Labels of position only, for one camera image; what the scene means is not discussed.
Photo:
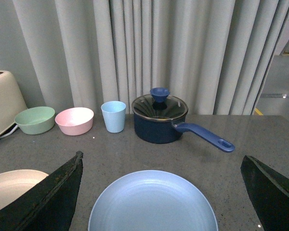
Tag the light blue plate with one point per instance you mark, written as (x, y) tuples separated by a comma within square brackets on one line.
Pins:
[(152, 200)]

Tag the cream toaster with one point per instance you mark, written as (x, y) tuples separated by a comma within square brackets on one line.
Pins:
[(11, 101)]

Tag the dark blue saucepan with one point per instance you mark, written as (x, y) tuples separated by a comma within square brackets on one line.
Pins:
[(167, 131)]

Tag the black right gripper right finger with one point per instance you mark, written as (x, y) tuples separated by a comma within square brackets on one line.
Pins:
[(268, 191)]

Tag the pink bowl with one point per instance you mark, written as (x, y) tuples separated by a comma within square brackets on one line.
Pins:
[(75, 121)]

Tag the grey curtain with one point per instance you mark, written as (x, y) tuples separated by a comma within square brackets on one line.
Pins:
[(213, 54)]

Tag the green bowl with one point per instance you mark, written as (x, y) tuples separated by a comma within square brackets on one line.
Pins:
[(36, 120)]

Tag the beige plate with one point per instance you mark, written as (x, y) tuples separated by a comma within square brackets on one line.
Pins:
[(15, 183)]

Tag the glass lid blue knob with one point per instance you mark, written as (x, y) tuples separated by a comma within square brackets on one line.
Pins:
[(159, 105)]

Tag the light blue cup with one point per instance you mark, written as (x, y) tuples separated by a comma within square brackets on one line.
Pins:
[(114, 116)]

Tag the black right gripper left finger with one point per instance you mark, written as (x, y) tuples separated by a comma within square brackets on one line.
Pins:
[(48, 206)]

